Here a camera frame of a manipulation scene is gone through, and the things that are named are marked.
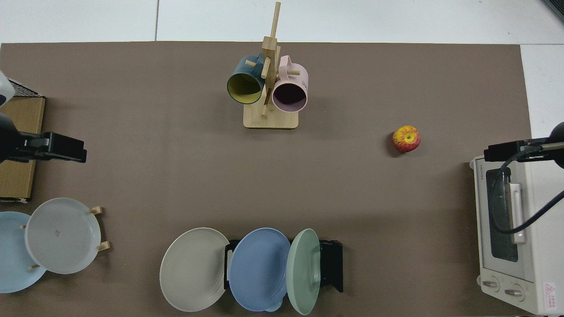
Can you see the wooden cup stand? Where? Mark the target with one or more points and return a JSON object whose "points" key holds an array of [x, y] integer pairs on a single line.
{"points": [[271, 119]]}

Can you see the beige plate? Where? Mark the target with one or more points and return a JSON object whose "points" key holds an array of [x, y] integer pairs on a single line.
{"points": [[194, 268]]}

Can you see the pale green plate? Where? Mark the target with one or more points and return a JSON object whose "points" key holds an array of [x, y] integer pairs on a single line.
{"points": [[302, 273]]}

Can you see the wooden peg plate rack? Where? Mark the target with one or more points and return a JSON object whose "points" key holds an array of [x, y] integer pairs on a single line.
{"points": [[96, 210]]}

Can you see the dark teal cup yellow inside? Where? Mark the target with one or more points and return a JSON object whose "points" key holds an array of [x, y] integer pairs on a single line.
{"points": [[244, 88]]}

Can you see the pink cup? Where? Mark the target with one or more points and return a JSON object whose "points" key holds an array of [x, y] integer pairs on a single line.
{"points": [[288, 94]]}

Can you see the light blue plate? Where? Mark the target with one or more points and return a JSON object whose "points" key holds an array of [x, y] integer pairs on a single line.
{"points": [[11, 255]]}

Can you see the white grey plate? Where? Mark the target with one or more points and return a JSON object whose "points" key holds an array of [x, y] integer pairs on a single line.
{"points": [[61, 235]]}

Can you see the dark grey corner object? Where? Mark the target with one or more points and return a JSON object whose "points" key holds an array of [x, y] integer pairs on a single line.
{"points": [[556, 8]]}

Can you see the red yellow apple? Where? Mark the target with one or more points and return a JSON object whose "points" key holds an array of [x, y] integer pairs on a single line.
{"points": [[406, 140]]}

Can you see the brown table cloth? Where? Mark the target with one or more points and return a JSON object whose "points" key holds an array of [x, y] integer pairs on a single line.
{"points": [[176, 154]]}

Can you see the black dish rack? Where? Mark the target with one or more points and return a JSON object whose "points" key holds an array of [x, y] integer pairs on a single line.
{"points": [[332, 264]]}

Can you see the small blue round thing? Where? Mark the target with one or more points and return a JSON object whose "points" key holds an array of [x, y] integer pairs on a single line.
{"points": [[275, 308]]}

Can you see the pale toaster oven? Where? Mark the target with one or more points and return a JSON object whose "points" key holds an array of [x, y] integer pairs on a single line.
{"points": [[542, 220]]}

